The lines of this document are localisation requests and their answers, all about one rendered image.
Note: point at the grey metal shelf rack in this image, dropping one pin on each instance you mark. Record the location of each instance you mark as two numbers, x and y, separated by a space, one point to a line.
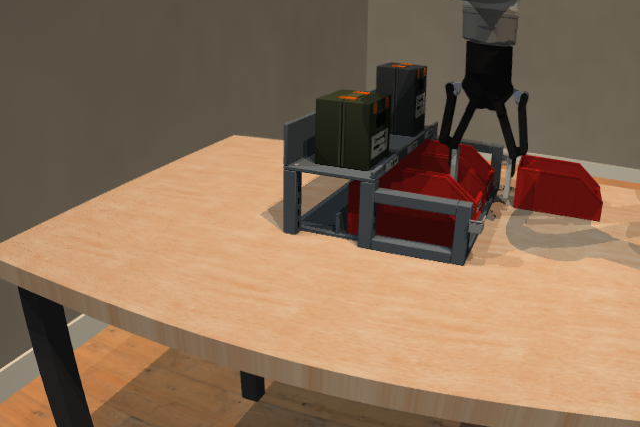
329 217

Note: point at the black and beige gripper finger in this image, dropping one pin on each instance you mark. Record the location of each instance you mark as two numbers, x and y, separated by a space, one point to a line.
452 90
521 99

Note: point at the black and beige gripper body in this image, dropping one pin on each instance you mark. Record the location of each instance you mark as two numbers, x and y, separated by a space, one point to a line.
495 62

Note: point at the black case with orange latches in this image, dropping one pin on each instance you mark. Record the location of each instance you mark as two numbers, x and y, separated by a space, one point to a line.
407 85

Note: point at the olive green tool case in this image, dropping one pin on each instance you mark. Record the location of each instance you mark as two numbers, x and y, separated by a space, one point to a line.
352 129

